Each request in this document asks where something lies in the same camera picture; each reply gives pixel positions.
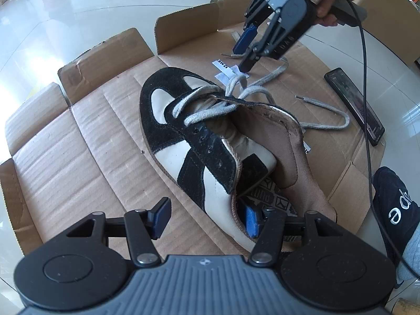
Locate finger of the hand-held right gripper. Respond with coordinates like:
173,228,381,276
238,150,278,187
233,0,271,55
239,8,286,73

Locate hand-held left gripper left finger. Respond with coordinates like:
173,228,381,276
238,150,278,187
66,197,172,267

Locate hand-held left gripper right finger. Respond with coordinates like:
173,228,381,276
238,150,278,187
239,203,342,267

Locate beige shoelace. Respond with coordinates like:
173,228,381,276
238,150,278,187
171,51,350,130

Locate black and cream suede shoe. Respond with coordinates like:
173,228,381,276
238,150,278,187
139,66,338,253

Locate flattened cardboard box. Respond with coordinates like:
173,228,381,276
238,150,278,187
0,0,386,256

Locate black smartphone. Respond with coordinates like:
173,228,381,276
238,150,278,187
324,67,385,146

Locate dark slipper with white print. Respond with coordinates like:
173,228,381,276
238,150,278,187
372,167,420,289

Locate person's grey sock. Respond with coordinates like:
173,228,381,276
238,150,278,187
395,233,420,286

